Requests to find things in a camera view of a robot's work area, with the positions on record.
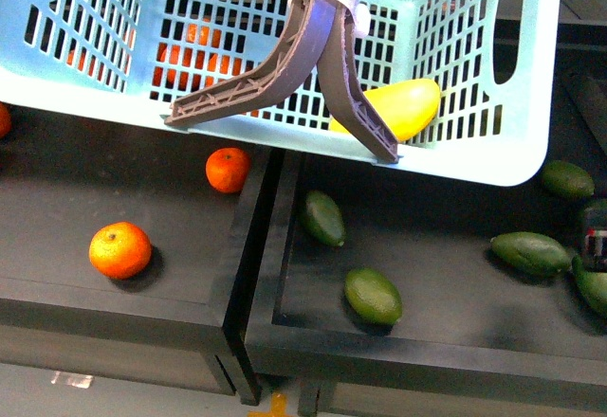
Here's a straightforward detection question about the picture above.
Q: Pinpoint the light blue plastic basket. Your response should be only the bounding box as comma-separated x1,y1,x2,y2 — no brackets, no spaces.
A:
1,0,560,186

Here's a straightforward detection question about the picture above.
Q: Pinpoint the orange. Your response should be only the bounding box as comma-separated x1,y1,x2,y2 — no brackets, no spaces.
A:
88,221,153,280
205,147,251,194

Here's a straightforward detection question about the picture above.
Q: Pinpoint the green avocado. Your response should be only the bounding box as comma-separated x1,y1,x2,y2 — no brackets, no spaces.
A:
299,190,346,247
490,231,571,278
572,255,606,317
540,160,595,200
343,267,403,326

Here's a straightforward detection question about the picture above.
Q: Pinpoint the brown basket handle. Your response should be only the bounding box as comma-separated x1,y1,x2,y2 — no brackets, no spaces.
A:
165,0,398,163

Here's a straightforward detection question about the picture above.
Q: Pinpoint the yellow mango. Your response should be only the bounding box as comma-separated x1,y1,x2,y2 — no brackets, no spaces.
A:
359,78,441,143

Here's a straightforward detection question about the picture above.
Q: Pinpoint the black display tray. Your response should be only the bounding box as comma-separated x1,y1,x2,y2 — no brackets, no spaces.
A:
1,106,282,405
244,70,607,414

